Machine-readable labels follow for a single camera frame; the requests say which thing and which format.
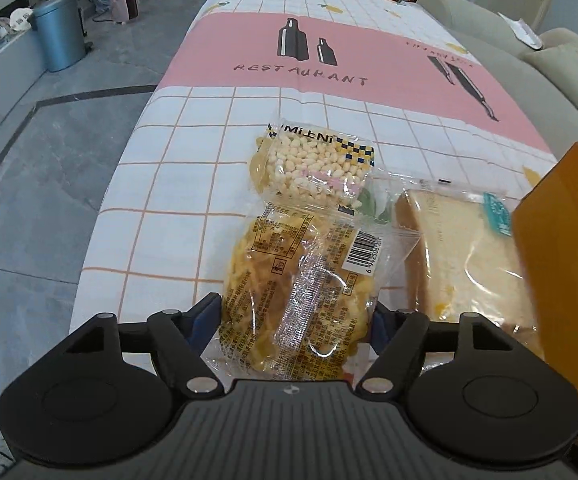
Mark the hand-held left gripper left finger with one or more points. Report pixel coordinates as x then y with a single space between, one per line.
204 320

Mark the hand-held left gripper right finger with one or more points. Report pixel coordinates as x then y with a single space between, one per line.
381 327

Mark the yellow pastry packet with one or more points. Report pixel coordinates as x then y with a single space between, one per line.
289 280

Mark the orange paper bag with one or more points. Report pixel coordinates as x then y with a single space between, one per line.
564 270

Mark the sliced bread packet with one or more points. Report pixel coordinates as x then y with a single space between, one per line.
449 250

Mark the pink white checked tablecloth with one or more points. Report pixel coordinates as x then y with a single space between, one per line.
194 160

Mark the puffed rice cake packet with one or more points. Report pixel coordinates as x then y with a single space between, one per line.
304 160

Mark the beige sofa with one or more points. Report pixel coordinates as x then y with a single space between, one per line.
474 25

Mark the blue trash can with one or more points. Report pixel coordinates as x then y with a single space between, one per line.
61 35

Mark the beige cushion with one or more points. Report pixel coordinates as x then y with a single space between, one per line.
574 70

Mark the pink small heater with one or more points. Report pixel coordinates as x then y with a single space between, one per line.
125 7

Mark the white paper sheet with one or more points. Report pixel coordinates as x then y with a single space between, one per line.
521 30

